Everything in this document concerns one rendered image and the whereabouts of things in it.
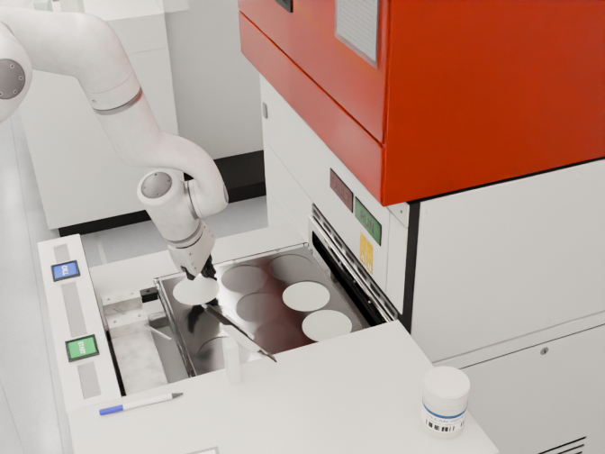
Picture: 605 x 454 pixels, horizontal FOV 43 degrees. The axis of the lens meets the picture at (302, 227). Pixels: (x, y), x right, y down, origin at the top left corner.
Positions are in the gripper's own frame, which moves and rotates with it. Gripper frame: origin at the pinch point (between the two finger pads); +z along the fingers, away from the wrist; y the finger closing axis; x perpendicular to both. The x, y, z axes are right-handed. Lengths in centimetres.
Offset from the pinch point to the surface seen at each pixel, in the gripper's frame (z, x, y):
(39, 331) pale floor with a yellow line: 103, -111, -2
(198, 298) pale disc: -1.1, 2.0, 7.5
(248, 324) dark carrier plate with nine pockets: -2.6, 15.7, 10.6
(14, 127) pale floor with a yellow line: 160, -246, -126
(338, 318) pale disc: 1.3, 31.8, 2.4
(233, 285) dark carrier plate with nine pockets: 2.0, 6.6, 1.1
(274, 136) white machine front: 9.9, -5.6, -45.7
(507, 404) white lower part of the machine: 34, 66, -2
